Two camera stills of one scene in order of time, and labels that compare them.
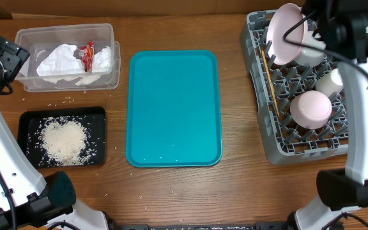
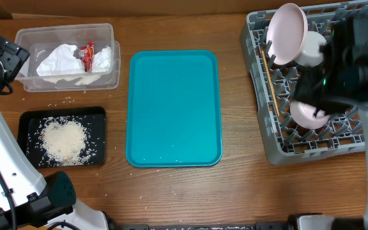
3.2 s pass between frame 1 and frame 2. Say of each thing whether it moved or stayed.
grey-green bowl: stayed
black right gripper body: moved
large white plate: stayed
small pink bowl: stayed
